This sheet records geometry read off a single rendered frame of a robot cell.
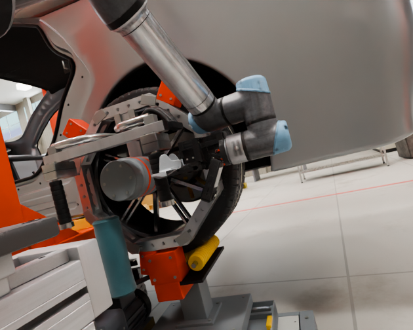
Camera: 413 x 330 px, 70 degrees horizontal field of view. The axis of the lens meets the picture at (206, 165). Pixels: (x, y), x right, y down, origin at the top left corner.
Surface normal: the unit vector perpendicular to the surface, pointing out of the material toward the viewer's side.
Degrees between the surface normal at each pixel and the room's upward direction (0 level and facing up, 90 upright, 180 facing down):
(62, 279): 90
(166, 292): 90
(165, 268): 90
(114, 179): 90
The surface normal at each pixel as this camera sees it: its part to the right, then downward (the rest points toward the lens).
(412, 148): -0.22, 0.06
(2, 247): 0.89, -0.22
